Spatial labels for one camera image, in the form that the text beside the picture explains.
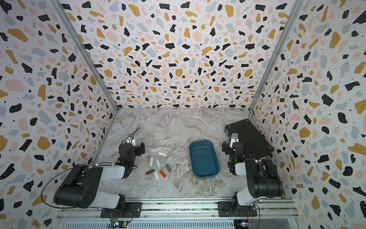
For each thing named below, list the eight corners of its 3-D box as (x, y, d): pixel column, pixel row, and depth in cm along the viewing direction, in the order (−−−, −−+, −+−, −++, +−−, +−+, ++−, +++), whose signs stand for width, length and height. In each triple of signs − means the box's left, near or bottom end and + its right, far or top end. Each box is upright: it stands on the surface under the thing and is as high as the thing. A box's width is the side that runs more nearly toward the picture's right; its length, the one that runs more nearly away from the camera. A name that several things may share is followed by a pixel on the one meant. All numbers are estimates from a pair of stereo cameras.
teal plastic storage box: (193, 180, 86) (193, 176, 81) (188, 146, 102) (188, 141, 97) (220, 176, 88) (221, 172, 83) (211, 143, 103) (212, 138, 98)
